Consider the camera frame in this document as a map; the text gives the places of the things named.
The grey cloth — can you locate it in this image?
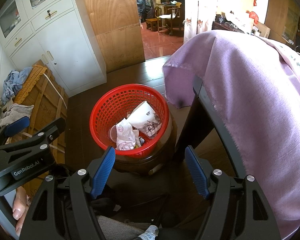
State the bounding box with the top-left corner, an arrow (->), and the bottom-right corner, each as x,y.
0,102 -> 34,130

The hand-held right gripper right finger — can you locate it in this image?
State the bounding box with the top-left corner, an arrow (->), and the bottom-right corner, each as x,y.
184,145 -> 281,240

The strapped wooden crate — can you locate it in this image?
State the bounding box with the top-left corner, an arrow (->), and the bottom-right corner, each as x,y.
14,60 -> 68,155

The person's left hand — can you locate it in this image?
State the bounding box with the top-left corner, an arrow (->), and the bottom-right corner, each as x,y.
12,186 -> 32,237

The yellow woven mat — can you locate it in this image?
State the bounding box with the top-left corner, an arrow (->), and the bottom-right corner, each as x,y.
14,64 -> 49,104

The floral door curtain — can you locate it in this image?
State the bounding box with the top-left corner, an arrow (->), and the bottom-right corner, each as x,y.
183,0 -> 218,44

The white metal cabinet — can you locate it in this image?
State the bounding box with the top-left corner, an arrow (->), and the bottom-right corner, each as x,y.
0,0 -> 107,98

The grey towel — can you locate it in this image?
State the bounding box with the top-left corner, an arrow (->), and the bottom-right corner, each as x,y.
97,215 -> 150,240

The red plastic basket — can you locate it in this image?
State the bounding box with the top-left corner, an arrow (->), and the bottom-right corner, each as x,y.
89,84 -> 170,158

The dark wooden round stool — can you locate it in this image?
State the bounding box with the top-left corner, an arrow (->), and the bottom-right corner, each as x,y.
112,116 -> 178,177

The white crumpled paper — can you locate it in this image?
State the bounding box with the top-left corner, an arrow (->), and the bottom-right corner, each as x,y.
226,10 -> 253,33

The small wooden stool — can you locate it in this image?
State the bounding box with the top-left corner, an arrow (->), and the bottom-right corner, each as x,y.
145,18 -> 163,32

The wooden armchair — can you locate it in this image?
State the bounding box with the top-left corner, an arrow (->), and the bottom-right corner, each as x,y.
156,2 -> 182,35

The crumpled beige tissue paper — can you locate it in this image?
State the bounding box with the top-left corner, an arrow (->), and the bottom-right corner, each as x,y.
116,119 -> 137,151

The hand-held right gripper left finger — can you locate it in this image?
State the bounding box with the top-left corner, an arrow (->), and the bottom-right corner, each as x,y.
19,146 -> 116,240

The white printed paper cup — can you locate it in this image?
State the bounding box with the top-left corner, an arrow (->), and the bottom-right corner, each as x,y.
127,101 -> 163,137

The blue cloth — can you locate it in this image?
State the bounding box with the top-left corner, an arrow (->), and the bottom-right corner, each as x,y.
2,66 -> 33,104

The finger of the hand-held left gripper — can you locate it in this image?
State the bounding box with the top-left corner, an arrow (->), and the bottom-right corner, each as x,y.
0,117 -> 67,155
0,116 -> 31,145

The pink floral tablecloth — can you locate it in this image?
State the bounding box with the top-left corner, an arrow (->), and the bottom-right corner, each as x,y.
262,36 -> 300,85

